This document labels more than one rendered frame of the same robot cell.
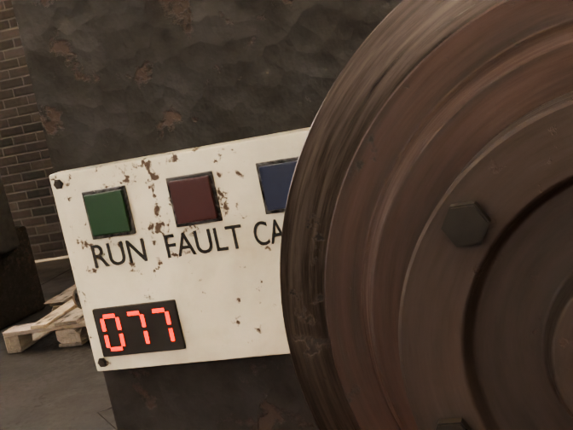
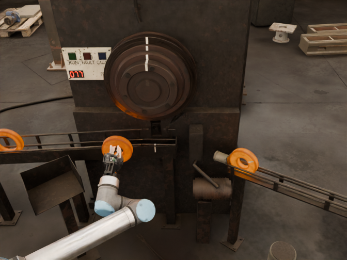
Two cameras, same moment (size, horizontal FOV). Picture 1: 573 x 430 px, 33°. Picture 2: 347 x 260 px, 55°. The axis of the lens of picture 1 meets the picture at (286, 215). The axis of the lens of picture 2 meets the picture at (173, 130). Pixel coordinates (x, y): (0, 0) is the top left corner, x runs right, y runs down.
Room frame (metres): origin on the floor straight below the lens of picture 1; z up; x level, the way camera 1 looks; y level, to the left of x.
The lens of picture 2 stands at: (-0.92, 0.09, 1.90)
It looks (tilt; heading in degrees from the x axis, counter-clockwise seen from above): 36 degrees down; 344
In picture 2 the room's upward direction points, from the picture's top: 2 degrees counter-clockwise
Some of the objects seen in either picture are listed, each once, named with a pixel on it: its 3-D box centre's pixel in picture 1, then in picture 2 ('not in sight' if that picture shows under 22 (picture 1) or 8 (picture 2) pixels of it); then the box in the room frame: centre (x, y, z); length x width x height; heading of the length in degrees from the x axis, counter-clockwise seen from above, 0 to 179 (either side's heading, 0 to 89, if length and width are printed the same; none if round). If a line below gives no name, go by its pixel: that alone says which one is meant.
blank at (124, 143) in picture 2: not in sight; (117, 149); (0.43, 0.02, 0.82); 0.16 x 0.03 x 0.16; 70
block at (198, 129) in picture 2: not in sight; (195, 144); (0.51, -0.44, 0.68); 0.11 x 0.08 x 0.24; 160
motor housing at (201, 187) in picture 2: not in sight; (210, 211); (0.33, -0.48, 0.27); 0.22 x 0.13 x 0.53; 70
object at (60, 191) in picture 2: not in sight; (64, 219); (0.47, 0.38, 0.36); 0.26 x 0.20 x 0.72; 105
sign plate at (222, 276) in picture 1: (211, 254); (89, 64); (0.79, 0.07, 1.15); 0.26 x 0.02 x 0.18; 70
